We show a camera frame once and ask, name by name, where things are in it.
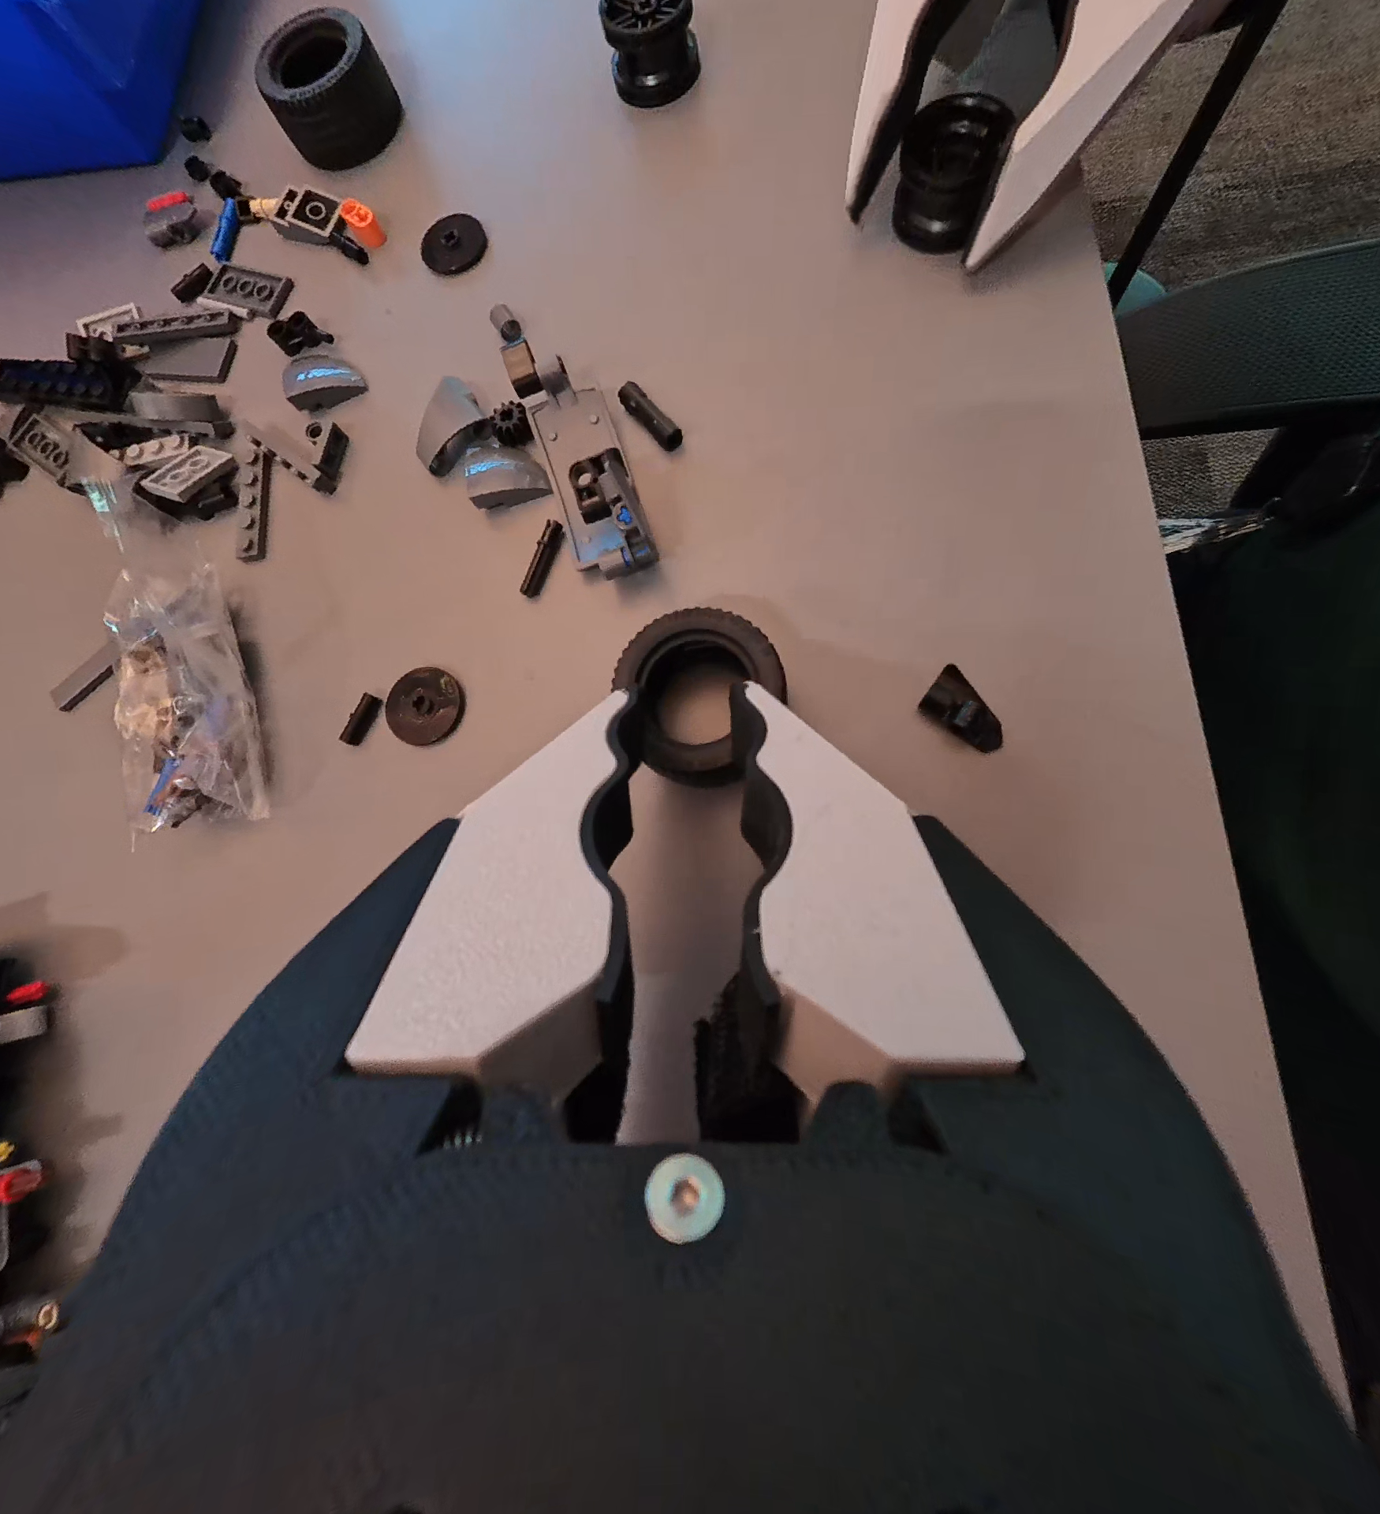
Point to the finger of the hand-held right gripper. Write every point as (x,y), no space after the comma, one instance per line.
(1098,83)
(879,70)

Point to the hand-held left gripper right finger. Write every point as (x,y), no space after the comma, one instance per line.
(890,946)

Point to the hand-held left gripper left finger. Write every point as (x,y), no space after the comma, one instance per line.
(488,946)

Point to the black spoked toy wheel rim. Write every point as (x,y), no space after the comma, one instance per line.
(648,70)
(951,177)

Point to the black rubber toy tire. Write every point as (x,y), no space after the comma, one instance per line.
(701,625)
(329,135)

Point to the black metal leg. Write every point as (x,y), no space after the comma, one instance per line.
(1199,154)

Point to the black round toy disc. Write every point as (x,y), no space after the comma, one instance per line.
(405,722)
(439,254)

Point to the black wedge brick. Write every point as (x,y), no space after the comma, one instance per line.
(958,709)

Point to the short black pin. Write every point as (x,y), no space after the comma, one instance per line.
(359,719)

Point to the teal mesh chair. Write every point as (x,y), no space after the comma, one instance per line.
(1292,331)

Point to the clear bag of small parts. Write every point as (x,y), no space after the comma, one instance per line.
(187,709)

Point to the thin black axle pin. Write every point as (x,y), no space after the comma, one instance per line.
(539,555)

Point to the black pin connector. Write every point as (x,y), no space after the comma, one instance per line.
(650,415)

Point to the small grey cylinder brick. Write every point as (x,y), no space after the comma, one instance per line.
(505,323)

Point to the grey plate brick assembly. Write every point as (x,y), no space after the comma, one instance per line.
(590,472)

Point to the flat grey tile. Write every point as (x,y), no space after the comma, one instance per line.
(81,684)

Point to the small assembly with orange connector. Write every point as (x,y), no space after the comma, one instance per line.
(311,213)

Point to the grey curved dome brick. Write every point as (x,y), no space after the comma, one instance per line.
(323,385)

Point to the black double connector brick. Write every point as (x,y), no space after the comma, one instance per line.
(297,334)

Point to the grey plate with round holes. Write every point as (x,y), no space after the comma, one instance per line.
(246,289)

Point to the blue pin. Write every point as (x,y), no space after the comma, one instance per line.
(226,231)

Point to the pile of grey toy bricks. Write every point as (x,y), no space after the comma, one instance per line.
(63,385)

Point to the grey brick with red pin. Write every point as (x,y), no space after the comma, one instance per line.
(168,223)

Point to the blue plastic bin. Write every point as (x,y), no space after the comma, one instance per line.
(51,83)

